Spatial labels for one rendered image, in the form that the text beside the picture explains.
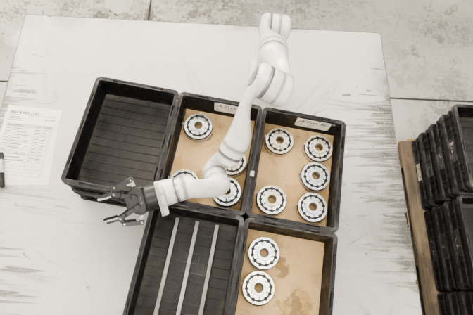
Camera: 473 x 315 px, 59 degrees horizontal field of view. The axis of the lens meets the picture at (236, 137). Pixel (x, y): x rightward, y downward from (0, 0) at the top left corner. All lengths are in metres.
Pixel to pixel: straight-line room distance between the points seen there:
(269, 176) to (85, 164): 0.65
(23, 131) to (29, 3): 1.46
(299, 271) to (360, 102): 0.79
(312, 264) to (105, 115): 0.90
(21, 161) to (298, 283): 1.10
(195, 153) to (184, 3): 1.61
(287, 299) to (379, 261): 0.41
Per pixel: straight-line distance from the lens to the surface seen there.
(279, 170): 1.50
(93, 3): 3.02
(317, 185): 1.48
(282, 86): 1.06
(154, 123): 1.56
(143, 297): 1.42
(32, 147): 1.77
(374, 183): 1.73
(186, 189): 1.16
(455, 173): 2.16
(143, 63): 1.84
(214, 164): 1.19
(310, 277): 1.45
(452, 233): 2.19
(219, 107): 1.51
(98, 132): 1.58
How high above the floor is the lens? 2.23
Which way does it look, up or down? 67 degrees down
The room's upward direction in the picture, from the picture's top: 10 degrees clockwise
